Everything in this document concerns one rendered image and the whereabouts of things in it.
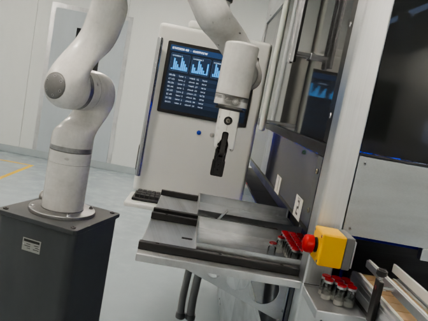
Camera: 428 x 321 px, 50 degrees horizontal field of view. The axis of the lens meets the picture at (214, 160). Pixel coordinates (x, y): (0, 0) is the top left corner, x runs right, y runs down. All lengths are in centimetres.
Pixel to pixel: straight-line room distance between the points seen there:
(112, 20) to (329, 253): 82
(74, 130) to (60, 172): 12
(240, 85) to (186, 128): 96
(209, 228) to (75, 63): 61
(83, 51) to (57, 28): 563
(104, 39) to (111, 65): 540
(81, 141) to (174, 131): 78
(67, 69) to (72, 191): 34
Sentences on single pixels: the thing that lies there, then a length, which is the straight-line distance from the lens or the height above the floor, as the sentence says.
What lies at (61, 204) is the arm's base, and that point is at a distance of 139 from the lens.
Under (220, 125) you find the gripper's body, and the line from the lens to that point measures 112.
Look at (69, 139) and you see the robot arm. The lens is 135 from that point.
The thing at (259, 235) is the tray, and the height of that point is 89.
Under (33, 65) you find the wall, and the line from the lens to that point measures 702.
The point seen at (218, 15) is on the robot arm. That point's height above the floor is 147.
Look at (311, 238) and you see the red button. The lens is 104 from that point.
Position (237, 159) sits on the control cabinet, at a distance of 208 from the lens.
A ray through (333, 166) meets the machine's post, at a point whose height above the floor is 117.
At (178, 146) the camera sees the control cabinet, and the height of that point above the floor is 103.
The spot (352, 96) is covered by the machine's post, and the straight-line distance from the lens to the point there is 109.
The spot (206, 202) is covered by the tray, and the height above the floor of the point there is 88.
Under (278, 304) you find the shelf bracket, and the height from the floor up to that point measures 77.
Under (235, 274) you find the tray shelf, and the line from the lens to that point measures 114.
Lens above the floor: 127
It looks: 7 degrees down
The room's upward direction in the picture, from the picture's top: 11 degrees clockwise
